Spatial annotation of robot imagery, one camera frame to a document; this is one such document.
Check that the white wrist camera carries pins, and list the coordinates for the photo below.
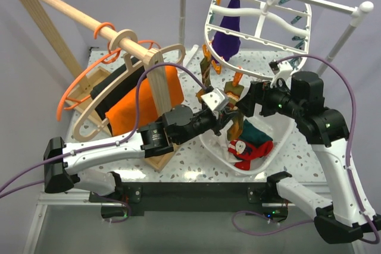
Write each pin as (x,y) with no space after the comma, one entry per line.
(281,70)
(215,100)

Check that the white plastic basin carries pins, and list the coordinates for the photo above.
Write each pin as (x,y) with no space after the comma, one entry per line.
(278,127)

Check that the purple sock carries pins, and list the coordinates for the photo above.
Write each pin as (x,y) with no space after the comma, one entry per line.
(227,46)

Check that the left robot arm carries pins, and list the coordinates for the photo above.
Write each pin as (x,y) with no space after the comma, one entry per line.
(72,165)

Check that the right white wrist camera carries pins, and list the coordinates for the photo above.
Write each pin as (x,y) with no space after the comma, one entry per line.
(281,70)

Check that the white sock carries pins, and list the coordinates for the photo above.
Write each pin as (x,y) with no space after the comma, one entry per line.
(223,143)

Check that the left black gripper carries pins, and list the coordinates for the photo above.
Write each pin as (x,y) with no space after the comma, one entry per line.
(220,121)

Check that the aluminium frame rail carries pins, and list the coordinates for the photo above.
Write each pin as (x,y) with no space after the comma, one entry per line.
(72,198)

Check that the striped olive sock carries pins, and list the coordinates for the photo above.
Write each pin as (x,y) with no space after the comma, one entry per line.
(234,93)
(205,66)

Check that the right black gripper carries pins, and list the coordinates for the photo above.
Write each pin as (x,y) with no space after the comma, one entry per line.
(258,93)

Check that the black cloth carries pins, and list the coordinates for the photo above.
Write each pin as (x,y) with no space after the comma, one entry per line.
(117,105)

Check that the wooden hanger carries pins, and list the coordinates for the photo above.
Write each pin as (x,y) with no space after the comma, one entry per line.
(159,91)

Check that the white drying rack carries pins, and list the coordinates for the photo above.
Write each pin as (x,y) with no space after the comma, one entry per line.
(330,20)

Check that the white clip sock hanger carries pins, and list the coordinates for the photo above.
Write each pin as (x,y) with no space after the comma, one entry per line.
(282,26)

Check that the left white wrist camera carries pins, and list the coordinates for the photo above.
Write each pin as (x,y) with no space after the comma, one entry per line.
(215,100)

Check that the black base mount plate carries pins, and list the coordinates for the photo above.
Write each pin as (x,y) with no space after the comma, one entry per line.
(202,197)

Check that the red santa sock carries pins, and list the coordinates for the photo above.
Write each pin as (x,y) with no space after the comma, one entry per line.
(246,151)
(243,165)

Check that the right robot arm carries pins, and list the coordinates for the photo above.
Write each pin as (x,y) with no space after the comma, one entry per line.
(347,216)

